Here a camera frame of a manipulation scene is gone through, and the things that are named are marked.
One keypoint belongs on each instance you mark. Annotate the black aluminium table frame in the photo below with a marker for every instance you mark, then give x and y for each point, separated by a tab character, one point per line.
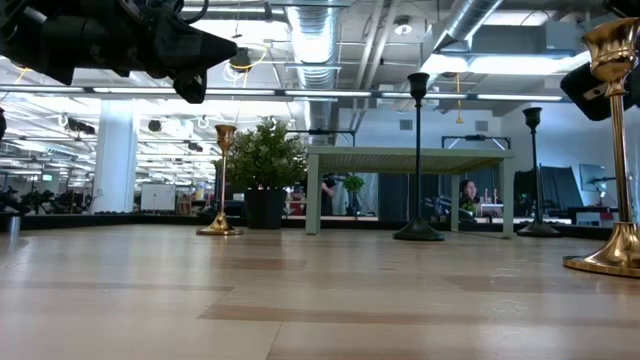
100	221

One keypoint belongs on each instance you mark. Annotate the green perforated metal side table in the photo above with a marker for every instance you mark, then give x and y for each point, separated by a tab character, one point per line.
400	160

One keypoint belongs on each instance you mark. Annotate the white building column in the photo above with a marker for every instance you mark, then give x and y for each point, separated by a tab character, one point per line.
115	160

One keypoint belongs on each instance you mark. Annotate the small green desk plant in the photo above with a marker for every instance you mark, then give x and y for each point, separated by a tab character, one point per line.
468	206

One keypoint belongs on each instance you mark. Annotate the black candle stick holder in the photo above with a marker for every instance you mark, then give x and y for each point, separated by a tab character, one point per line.
537	229
418	230

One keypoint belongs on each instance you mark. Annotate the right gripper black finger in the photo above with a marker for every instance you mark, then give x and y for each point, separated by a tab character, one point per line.
582	95

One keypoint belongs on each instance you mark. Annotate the silver ventilation duct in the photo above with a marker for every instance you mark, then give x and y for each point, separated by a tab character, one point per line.
314	45
470	17

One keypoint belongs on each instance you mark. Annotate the small green potted plant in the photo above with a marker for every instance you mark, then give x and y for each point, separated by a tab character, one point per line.
354	184

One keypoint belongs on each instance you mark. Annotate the white cabinet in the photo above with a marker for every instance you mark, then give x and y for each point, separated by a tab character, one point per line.
157	197

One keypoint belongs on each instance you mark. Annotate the black curtain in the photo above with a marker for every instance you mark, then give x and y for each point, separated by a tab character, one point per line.
555	190

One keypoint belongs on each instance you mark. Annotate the green plant in black pot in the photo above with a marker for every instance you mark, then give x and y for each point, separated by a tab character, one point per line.
265	160

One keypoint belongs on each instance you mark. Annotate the black ceiling camera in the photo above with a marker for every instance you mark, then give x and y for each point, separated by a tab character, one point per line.
240	60

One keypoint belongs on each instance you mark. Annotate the person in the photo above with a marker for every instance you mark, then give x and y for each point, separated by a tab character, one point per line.
327	195
469	192

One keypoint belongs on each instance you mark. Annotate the gold candle stick holder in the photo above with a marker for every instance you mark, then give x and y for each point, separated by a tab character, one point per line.
620	150
220	227

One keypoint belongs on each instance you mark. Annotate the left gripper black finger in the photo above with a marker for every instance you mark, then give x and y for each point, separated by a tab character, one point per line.
192	87
200	50

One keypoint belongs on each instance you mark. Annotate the row of black robot arms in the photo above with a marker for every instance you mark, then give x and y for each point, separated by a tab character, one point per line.
45	200

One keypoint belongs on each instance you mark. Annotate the black overhead gantry frame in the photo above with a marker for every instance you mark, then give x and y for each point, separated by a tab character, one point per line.
475	137

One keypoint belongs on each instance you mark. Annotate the grey computer monitor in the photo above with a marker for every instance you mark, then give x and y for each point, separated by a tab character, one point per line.
592	177

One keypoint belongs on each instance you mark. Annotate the long ceiling light strip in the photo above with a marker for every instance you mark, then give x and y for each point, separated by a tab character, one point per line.
325	93

